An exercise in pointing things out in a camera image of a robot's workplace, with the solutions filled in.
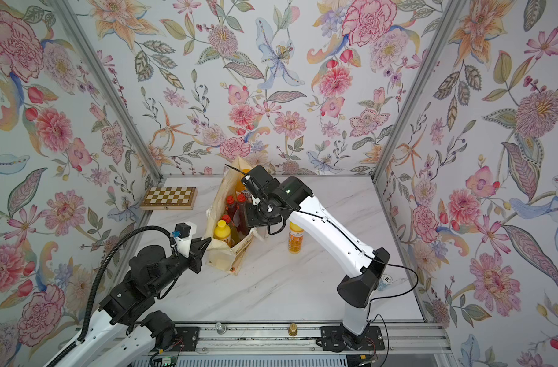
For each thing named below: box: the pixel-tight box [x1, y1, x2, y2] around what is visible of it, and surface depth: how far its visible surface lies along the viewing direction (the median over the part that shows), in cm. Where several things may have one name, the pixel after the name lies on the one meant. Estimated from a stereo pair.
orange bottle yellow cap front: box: [288, 221, 305, 255], surface depth 86 cm
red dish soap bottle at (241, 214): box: [236, 192, 250, 236], surface depth 92 cm
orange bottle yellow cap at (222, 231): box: [214, 219, 231, 243], surface depth 78 cm
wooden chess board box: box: [139, 186, 198, 211], surface depth 111 cm
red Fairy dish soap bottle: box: [226, 194, 237, 221], surface depth 90 cm
